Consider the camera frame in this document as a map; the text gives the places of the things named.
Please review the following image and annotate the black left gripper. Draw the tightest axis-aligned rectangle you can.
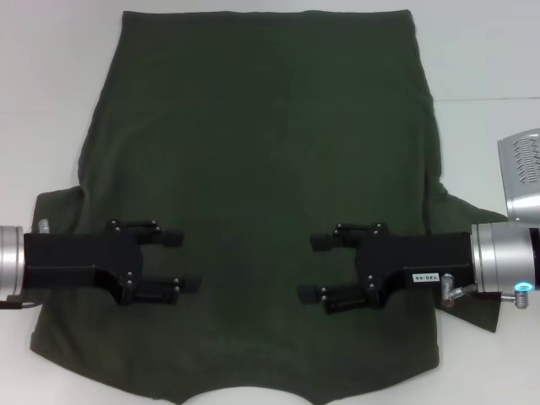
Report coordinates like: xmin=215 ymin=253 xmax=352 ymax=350
xmin=24 ymin=219 xmax=203 ymax=305

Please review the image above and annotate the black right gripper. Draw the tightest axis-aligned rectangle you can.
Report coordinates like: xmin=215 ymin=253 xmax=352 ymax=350
xmin=297 ymin=221 xmax=476 ymax=316

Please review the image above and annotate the dark green shirt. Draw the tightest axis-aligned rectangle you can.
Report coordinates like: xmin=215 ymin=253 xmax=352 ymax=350
xmin=28 ymin=8 xmax=510 ymax=405

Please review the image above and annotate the silver right gripper cable connector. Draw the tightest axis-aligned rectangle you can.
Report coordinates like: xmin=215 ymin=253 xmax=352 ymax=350
xmin=440 ymin=273 xmax=480 ymax=305

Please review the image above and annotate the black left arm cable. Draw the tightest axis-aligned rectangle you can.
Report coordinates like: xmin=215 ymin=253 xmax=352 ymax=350
xmin=0 ymin=294 xmax=37 ymax=311

